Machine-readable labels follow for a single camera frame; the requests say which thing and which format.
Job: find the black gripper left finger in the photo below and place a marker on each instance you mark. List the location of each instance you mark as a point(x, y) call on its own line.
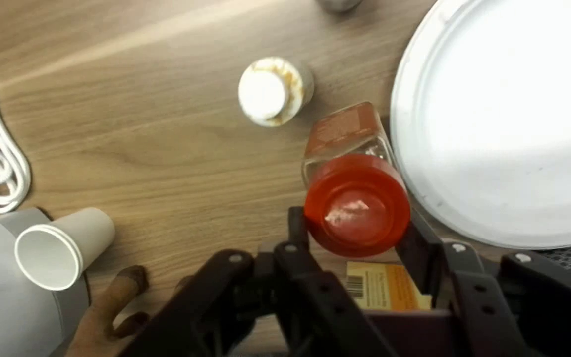
point(298, 303)

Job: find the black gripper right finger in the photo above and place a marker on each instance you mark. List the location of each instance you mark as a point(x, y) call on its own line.
point(496, 303)

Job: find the red cap spice bottle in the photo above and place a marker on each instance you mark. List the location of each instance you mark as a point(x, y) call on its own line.
point(357, 204)

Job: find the small white cap bottle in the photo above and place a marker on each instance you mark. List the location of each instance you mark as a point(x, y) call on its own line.
point(266, 91)

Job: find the open yellow cardboard box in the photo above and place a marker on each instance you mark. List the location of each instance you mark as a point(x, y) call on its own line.
point(385, 288)

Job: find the white paper plate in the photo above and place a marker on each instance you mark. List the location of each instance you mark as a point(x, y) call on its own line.
point(504, 125)

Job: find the brown plush moose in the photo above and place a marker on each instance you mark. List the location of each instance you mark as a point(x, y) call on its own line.
point(103, 309)

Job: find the white paper cup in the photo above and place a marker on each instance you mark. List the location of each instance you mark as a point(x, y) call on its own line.
point(54, 254)

